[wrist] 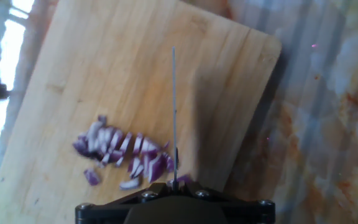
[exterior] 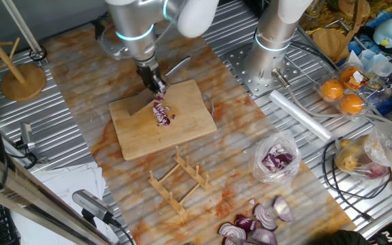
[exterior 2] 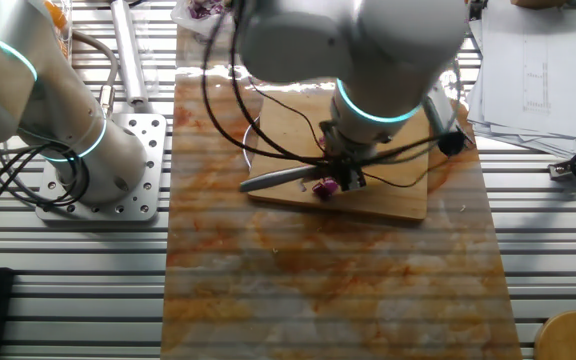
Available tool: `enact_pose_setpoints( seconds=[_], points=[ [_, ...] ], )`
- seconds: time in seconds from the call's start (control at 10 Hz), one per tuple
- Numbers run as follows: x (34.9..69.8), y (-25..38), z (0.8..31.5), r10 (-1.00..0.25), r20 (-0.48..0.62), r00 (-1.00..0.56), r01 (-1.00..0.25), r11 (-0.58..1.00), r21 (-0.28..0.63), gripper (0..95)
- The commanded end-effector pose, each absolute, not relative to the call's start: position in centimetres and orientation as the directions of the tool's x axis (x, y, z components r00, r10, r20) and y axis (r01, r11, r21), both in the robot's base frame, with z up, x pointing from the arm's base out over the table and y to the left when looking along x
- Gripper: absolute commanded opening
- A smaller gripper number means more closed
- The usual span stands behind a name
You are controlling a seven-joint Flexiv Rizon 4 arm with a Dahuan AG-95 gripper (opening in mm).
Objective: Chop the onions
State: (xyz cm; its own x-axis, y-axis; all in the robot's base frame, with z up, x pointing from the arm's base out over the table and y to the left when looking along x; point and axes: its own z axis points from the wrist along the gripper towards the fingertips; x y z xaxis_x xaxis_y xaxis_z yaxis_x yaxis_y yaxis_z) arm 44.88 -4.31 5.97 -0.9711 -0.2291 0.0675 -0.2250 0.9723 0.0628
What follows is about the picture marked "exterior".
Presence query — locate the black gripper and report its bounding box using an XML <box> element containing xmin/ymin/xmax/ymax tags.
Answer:
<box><xmin>135</xmin><ymin>61</ymin><xmax>168</xmax><ymax>93</ymax></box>

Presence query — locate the steel cleaver knife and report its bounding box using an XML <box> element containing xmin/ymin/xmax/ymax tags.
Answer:
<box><xmin>123</xmin><ymin>56</ymin><xmax>192</xmax><ymax>116</ymax></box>

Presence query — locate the red onion chunk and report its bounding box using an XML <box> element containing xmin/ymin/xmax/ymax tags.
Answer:
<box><xmin>152</xmin><ymin>90</ymin><xmax>176</xmax><ymax>127</ymax></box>

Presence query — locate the wooden cutting board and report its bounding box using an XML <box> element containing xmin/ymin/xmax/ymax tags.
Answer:
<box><xmin>108</xmin><ymin>79</ymin><xmax>218</xmax><ymax>162</ymax></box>

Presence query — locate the orange marbled table mat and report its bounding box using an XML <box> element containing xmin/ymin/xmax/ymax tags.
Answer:
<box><xmin>41</xmin><ymin>5</ymin><xmax>357</xmax><ymax>245</ymax></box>

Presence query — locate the wooden peg rack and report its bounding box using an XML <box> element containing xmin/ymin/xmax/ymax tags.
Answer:
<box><xmin>148</xmin><ymin>146</ymin><xmax>212</xmax><ymax>217</ymax></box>

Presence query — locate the white paper stack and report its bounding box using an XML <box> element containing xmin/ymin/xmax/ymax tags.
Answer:
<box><xmin>12</xmin><ymin>161</ymin><xmax>120</xmax><ymax>245</ymax></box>

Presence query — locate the wooden mug tree stand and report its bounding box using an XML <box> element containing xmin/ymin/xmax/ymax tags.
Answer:
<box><xmin>0</xmin><ymin>0</ymin><xmax>48</xmax><ymax>102</ymax></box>

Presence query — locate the plastic bag of chopped onion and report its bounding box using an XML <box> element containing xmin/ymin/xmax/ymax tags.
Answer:
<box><xmin>249</xmin><ymin>130</ymin><xmax>302</xmax><ymax>184</ymax></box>

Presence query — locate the pale tripod leg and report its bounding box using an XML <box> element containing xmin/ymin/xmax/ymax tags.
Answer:
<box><xmin>0</xmin><ymin>0</ymin><xmax>49</xmax><ymax>63</ymax></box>

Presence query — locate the white plastic wrap roll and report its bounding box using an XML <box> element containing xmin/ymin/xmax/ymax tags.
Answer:
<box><xmin>269</xmin><ymin>89</ymin><xmax>335</xmax><ymax>143</ymax></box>

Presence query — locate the red onion wedge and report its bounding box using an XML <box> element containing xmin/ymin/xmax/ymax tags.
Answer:
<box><xmin>272</xmin><ymin>195</ymin><xmax>295</xmax><ymax>223</ymax></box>
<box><xmin>233</xmin><ymin>214</ymin><xmax>259</xmax><ymax>233</ymax></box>
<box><xmin>223</xmin><ymin>237</ymin><xmax>251</xmax><ymax>245</ymax></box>
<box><xmin>250</xmin><ymin>227</ymin><xmax>278</xmax><ymax>245</ymax></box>
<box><xmin>252</xmin><ymin>203</ymin><xmax>278</xmax><ymax>232</ymax></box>
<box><xmin>218</xmin><ymin>223</ymin><xmax>247</xmax><ymax>241</ymax></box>

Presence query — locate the glass jar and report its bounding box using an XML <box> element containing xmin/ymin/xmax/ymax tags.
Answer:
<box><xmin>304</xmin><ymin>0</ymin><xmax>323</xmax><ymax>18</ymax></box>

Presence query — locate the orange fruit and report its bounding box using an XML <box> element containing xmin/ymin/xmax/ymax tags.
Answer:
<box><xmin>338</xmin><ymin>93</ymin><xmax>364</xmax><ymax>115</ymax></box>
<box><xmin>320</xmin><ymin>78</ymin><xmax>344</xmax><ymax>101</ymax></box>
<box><xmin>339</xmin><ymin>66</ymin><xmax>362</xmax><ymax>86</ymax></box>

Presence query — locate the round wooden stand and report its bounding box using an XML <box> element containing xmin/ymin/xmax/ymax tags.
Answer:
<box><xmin>311</xmin><ymin>0</ymin><xmax>370</xmax><ymax>64</ymax></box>

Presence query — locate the plastic bag of potatoes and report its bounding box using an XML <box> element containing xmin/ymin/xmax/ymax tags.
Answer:
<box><xmin>333</xmin><ymin>134</ymin><xmax>392</xmax><ymax>180</ymax></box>

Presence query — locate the clear plastic fruit container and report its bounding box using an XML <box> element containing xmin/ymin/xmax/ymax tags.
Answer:
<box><xmin>314</xmin><ymin>63</ymin><xmax>392</xmax><ymax>120</ymax></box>

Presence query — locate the clear plastic measuring cup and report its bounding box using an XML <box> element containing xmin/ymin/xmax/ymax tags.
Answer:
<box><xmin>359</xmin><ymin>49</ymin><xmax>392</xmax><ymax>78</ymax></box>

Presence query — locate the blue bird toy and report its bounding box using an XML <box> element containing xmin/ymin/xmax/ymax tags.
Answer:
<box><xmin>372</xmin><ymin>17</ymin><xmax>392</xmax><ymax>48</ymax></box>

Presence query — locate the clear plastic bag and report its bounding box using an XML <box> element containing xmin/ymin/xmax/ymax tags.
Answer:
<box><xmin>364</xmin><ymin>121</ymin><xmax>392</xmax><ymax>167</ymax></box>

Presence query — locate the black printed box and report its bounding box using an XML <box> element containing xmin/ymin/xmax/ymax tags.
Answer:
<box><xmin>369</xmin><ymin>223</ymin><xmax>392</xmax><ymax>245</ymax></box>

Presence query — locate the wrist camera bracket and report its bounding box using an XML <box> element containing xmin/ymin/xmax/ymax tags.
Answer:
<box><xmin>92</xmin><ymin>15</ymin><xmax>131</xmax><ymax>61</ymax></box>

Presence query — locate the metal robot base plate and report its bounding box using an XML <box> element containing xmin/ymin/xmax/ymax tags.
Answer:
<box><xmin>225</xmin><ymin>42</ymin><xmax>302</xmax><ymax>97</ymax></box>

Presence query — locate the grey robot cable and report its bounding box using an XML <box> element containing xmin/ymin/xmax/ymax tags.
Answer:
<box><xmin>271</xmin><ymin>67</ymin><xmax>392</xmax><ymax>133</ymax></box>

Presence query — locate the silver depth camera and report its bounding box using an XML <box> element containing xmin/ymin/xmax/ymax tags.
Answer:
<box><xmin>71</xmin><ymin>189</ymin><xmax>116</xmax><ymax>225</ymax></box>

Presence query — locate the grey camera on clamp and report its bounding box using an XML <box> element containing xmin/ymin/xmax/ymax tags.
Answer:
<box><xmin>14</xmin><ymin>121</ymin><xmax>49</xmax><ymax>170</ymax></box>

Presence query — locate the metal frame beam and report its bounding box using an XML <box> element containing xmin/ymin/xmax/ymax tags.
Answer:
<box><xmin>0</xmin><ymin>144</ymin><xmax>115</xmax><ymax>245</ymax></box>

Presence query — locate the black cable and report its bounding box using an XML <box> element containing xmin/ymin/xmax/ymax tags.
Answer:
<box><xmin>321</xmin><ymin>137</ymin><xmax>392</xmax><ymax>222</ymax></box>

